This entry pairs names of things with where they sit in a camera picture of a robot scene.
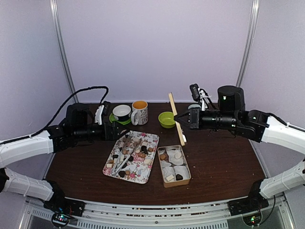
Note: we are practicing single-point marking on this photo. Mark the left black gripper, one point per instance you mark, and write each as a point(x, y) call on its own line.
point(114, 131)

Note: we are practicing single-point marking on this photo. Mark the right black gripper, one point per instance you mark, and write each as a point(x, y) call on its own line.
point(195, 120)

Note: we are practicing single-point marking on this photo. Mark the white round chocolate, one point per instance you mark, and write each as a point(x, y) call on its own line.
point(178, 155)

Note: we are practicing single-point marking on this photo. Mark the metal tongs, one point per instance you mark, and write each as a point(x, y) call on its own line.
point(133, 143)

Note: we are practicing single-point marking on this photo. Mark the ridged caramel chocolate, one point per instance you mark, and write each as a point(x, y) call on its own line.
point(163, 157)

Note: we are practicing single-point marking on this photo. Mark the dark heart chocolate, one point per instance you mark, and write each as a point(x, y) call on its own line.
point(179, 177)

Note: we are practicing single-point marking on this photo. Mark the white rectangular chocolate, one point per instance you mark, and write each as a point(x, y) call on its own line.
point(169, 178)

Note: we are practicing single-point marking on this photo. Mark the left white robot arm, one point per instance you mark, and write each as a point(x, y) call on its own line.
point(51, 139)

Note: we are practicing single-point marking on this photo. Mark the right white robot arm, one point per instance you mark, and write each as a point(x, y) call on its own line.
point(268, 128)

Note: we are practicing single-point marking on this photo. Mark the white oval chocolate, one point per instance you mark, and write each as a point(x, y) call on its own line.
point(147, 161)

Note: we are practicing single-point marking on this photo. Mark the dark round chocolate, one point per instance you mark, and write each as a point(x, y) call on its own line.
point(122, 173)

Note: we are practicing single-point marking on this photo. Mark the tan chocolate tin box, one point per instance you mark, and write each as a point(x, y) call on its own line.
point(165, 163)

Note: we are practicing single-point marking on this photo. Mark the green bowl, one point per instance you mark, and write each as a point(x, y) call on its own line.
point(166, 120)

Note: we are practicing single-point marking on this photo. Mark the green saucer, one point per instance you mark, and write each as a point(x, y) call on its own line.
point(112, 119)

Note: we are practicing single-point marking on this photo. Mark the white cup with dark band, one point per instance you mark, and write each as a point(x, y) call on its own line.
point(122, 112)

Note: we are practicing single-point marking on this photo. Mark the white mug orange inside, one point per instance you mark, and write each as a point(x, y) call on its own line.
point(139, 114)

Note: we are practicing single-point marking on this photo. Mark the floral rectangular tray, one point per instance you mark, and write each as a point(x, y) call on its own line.
point(135, 169)

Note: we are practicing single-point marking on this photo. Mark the white paper cup liner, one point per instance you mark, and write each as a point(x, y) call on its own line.
point(182, 170)
point(172, 160)
point(168, 171)

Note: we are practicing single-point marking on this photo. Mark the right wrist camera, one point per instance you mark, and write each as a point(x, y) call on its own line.
point(200, 96)

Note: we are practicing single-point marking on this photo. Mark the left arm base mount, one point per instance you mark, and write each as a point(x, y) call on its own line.
point(66, 206)

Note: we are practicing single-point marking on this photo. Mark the front aluminium rail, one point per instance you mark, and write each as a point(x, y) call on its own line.
point(210, 215)

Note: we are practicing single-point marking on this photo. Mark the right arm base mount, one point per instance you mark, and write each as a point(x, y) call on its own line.
point(246, 205)

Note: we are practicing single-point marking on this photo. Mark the right aluminium frame post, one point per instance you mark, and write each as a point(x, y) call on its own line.
point(249, 41)

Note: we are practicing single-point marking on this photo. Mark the aluminium frame post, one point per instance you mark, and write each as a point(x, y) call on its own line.
point(249, 41)
point(60, 41)

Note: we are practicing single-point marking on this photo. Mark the left aluminium frame post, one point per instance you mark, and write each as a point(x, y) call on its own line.
point(60, 41)

